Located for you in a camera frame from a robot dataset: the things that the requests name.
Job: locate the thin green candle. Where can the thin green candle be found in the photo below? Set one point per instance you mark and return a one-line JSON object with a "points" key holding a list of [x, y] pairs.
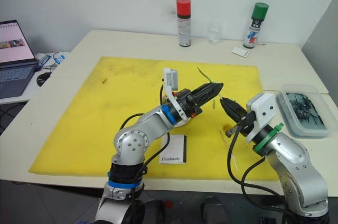
{"points": [[204, 74]]}

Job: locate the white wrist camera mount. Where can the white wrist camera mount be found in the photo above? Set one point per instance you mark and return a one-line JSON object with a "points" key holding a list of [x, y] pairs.
{"points": [[171, 78], [262, 107]]}

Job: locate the small white matchbox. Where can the small white matchbox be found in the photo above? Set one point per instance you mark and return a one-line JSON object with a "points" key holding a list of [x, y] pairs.
{"points": [[240, 51]]}

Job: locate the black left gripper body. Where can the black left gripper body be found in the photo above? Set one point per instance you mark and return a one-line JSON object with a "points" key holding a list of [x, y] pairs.
{"points": [[188, 102]]}

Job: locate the clear plastic container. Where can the clear plastic container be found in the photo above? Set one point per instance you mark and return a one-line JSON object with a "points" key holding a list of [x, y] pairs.
{"points": [[303, 113]]}

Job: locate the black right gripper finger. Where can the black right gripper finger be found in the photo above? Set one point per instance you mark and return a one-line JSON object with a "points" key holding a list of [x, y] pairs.
{"points": [[236, 106], [231, 114]]}

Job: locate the clear glass beaker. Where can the clear glass beaker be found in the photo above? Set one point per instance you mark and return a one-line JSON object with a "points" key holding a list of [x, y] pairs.
{"points": [[214, 35]]}

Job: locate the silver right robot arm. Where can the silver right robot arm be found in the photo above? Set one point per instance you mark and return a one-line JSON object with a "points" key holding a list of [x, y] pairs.
{"points": [[298, 166]]}

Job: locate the white power adapter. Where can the white power adapter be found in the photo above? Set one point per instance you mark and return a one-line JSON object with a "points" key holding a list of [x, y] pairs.
{"points": [[42, 59]]}

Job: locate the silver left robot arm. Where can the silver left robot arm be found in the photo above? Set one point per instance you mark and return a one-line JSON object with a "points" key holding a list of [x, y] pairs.
{"points": [[134, 139]]}

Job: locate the red cap spray can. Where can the red cap spray can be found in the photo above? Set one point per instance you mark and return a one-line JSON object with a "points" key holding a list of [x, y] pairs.
{"points": [[184, 23]]}

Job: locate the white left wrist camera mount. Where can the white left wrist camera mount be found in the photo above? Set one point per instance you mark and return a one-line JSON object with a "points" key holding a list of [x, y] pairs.
{"points": [[171, 78]]}

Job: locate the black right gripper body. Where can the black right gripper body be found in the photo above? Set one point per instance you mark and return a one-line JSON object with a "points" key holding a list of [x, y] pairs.
{"points": [[245, 125]]}

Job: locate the green cap spray can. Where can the green cap spray can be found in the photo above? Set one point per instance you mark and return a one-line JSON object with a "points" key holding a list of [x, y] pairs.
{"points": [[255, 26]]}

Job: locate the white handmade matchbox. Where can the white handmade matchbox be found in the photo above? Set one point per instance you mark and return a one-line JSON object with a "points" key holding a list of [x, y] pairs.
{"points": [[173, 150]]}

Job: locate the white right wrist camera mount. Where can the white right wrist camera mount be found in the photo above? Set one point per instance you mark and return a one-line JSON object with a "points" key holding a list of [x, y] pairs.
{"points": [[262, 107]]}

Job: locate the black computer mouse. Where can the black computer mouse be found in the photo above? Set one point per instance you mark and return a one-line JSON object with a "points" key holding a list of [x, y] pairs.
{"points": [[43, 78]]}

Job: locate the blue white packet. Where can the blue white packet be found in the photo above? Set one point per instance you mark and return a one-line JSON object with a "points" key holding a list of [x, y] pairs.
{"points": [[60, 59]]}

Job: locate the open laptop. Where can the open laptop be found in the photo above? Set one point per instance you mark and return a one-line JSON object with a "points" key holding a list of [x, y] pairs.
{"points": [[13, 70]]}

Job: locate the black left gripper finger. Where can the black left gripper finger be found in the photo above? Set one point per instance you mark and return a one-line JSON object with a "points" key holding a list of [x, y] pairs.
{"points": [[211, 86], [208, 96]]}

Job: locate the burnt black match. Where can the burnt black match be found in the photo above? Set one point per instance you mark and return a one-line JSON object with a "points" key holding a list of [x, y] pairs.
{"points": [[213, 104]]}

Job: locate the thin white candle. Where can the thin white candle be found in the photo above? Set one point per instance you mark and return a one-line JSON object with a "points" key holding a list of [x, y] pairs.
{"points": [[228, 147]]}

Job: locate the yellow foam mat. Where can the yellow foam mat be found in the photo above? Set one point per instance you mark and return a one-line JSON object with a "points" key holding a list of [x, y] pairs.
{"points": [[105, 115]]}

